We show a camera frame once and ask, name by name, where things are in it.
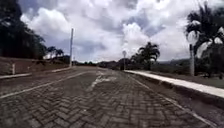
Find distant trees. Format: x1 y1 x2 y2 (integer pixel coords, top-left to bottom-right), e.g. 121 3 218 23
74 58 139 71

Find palm tree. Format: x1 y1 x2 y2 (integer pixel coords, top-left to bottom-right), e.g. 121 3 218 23
137 41 161 71

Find white painted line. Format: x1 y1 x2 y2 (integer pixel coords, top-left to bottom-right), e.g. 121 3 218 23
0 70 89 100
131 77 219 128

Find pale concrete kerb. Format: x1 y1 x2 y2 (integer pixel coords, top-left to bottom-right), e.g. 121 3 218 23
0 66 76 80

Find short white post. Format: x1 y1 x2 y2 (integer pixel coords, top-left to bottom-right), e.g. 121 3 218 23
11 63 16 75

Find pale concrete footpath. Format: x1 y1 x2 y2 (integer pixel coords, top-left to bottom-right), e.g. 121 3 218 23
123 69 224 99

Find group of palm trees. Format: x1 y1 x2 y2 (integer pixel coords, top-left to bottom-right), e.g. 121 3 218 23
185 1 224 78

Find grass verge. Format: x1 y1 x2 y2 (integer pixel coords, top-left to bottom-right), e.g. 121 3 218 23
146 70 224 89

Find brown earth bank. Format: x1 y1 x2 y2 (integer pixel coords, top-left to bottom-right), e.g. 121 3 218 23
0 56 71 76

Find grey brick paver road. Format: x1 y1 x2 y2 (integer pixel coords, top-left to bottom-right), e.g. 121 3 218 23
0 66 224 128

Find street lamp with globe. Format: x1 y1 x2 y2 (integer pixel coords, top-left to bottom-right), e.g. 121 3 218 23
186 29 200 77

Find tall pale pole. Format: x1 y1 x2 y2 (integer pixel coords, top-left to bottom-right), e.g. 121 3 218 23
69 27 75 68

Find small street lamp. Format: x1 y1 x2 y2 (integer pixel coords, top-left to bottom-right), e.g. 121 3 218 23
121 49 128 71

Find dark kerb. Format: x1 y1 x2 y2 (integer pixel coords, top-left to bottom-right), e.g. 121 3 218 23
126 71 224 109

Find dark trees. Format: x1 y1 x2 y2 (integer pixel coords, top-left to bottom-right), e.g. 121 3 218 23
0 0 48 61

